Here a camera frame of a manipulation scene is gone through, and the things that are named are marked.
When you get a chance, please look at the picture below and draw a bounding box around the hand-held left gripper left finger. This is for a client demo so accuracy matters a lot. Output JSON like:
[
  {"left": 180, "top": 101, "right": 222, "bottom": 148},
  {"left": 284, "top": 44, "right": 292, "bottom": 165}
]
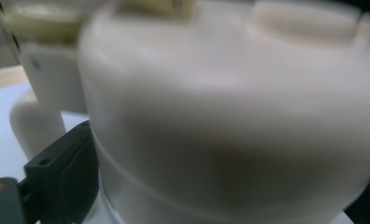
[{"left": 23, "top": 120, "right": 100, "bottom": 224}]

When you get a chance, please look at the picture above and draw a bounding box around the thin dark cable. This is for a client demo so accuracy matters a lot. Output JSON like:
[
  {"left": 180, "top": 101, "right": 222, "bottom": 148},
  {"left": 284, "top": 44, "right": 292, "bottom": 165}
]
[{"left": 0, "top": 0, "right": 22, "bottom": 64}]

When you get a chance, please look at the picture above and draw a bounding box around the glass jar with cream lid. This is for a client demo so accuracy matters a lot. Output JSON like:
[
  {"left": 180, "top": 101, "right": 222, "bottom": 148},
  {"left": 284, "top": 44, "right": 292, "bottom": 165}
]
[{"left": 2, "top": 0, "right": 370, "bottom": 224}]

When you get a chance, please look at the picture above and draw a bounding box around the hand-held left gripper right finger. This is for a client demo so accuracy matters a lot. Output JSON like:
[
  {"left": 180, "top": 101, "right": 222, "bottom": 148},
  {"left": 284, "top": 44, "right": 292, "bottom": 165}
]
[{"left": 343, "top": 169, "right": 370, "bottom": 224}]

